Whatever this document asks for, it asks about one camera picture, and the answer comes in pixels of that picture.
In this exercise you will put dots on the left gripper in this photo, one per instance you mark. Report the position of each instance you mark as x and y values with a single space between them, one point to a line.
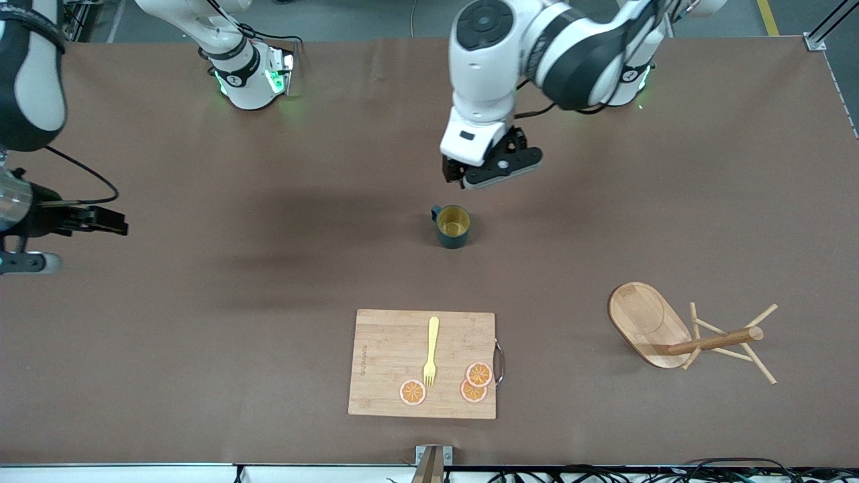
451 168

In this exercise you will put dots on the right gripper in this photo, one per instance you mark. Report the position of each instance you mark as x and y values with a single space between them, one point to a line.
45 216

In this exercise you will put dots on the dark teal mug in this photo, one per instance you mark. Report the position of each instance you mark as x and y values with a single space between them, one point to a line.
453 236

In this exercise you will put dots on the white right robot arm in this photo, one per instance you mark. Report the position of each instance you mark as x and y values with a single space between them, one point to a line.
40 80

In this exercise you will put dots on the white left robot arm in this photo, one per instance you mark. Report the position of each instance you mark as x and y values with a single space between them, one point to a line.
577 60

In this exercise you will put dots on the wooden mug tree rack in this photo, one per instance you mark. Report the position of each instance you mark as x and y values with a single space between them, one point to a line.
641 315

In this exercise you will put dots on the yellow plastic fork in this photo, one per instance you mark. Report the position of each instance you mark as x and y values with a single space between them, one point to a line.
433 335

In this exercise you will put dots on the toy orange slice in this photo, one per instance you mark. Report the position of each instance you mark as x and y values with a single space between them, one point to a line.
479 373
413 392
471 394

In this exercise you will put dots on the bamboo cutting board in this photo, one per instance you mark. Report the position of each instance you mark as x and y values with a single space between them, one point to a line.
389 362

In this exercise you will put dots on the aluminium frame post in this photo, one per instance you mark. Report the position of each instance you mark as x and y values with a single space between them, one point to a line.
77 13
815 41

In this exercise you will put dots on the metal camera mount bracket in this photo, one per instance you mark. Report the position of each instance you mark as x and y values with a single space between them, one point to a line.
433 463

